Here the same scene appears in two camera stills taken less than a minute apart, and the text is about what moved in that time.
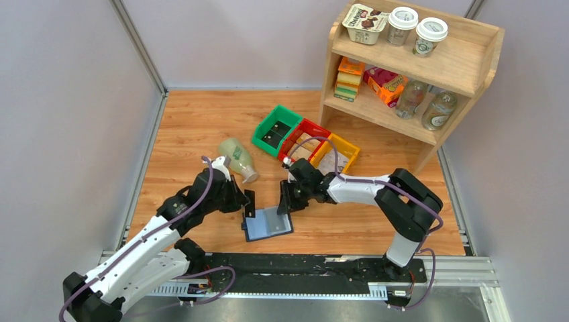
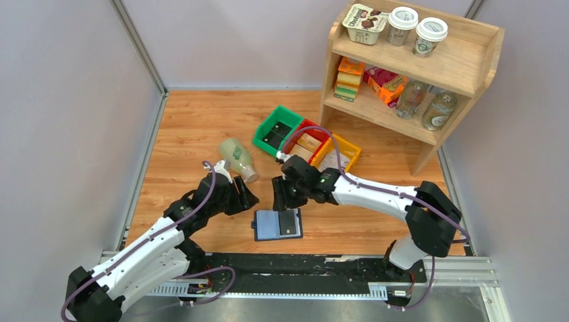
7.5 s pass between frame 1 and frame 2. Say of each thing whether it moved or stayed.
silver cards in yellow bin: stayed
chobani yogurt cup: stayed
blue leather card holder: moved
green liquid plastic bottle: stayed
